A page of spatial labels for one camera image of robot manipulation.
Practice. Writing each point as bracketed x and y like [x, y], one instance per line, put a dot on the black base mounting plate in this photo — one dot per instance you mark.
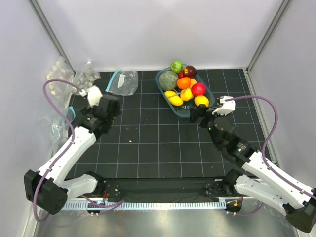
[164, 190]

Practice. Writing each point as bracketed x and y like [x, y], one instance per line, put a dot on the dark red apple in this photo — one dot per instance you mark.
[189, 71]

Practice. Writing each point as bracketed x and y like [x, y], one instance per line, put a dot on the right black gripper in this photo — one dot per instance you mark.
[202, 110]

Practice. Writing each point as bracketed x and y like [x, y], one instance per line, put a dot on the orange fruit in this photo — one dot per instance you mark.
[184, 82]

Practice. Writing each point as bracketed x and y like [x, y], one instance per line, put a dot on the netted green melon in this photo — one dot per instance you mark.
[168, 80]

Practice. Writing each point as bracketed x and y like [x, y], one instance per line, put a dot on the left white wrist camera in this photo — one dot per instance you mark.
[93, 95]

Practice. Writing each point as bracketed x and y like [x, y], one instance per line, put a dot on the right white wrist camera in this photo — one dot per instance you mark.
[227, 105]

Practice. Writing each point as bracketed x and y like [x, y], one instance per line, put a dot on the clear zip bag blue zipper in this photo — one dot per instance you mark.
[57, 129]

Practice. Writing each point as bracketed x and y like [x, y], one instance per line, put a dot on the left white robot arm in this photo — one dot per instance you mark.
[48, 188]

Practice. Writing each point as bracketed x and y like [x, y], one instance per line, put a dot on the bumpy green fruit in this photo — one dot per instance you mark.
[176, 66]

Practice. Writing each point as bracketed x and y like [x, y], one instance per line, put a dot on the peach coloured fruit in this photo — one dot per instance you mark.
[193, 82]

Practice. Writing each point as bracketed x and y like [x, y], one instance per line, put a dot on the white slotted cable duct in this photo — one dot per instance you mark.
[82, 204]

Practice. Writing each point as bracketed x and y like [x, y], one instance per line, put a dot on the bag of white pieces right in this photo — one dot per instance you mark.
[85, 77]

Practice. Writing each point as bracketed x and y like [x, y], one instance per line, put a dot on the empty zip bag back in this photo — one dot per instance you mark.
[123, 83]

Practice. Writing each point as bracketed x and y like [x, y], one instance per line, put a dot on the yellow lemon left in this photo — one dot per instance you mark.
[173, 98]

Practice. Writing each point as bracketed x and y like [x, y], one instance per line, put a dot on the bright red apple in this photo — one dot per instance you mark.
[198, 89]

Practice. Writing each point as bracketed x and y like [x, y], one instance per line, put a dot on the yellow lemon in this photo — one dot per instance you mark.
[201, 100]
[173, 98]

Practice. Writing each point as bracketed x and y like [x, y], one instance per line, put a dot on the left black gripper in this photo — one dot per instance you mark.
[117, 112]

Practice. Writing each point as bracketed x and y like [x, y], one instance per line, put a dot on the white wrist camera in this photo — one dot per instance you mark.
[227, 105]
[93, 95]

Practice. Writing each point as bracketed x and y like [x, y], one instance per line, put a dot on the yellow pear middle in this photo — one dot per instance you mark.
[186, 94]

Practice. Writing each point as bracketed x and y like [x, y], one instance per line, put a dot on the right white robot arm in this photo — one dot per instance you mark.
[293, 199]

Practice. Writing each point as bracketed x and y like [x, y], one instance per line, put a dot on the yellow lemon right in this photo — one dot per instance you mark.
[201, 100]

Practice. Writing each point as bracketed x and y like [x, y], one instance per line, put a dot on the black grid mat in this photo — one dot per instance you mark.
[148, 140]

